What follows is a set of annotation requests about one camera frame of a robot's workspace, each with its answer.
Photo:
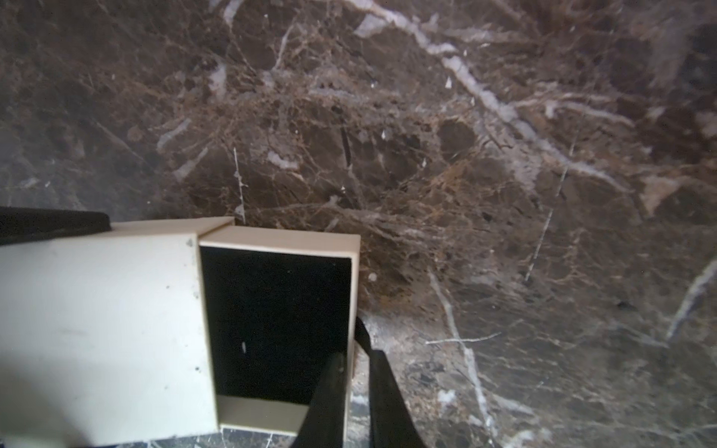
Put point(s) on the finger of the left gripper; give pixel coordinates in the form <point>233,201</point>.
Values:
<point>25,225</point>

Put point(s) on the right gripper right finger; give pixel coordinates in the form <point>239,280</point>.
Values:
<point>391,423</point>

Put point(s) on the cream square box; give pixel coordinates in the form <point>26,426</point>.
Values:
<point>166,329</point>

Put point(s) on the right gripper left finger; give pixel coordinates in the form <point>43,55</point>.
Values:
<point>324,422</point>

